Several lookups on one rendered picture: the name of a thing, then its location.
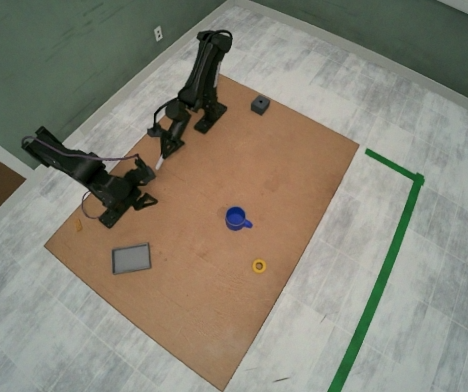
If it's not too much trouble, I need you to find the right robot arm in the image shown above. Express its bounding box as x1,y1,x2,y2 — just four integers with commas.
21,126,130,229

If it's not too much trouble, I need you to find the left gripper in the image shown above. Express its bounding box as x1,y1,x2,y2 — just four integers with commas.
154,120,186,159

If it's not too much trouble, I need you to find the blue mug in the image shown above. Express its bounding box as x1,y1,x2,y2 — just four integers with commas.
225,206,253,232

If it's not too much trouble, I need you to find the grey metal cylinder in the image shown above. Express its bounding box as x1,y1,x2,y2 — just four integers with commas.
155,155,164,170

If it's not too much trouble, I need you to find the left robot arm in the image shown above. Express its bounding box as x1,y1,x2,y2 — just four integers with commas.
165,30,232,134

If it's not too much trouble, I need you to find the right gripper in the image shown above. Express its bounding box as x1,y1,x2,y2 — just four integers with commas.
116,160,158,211

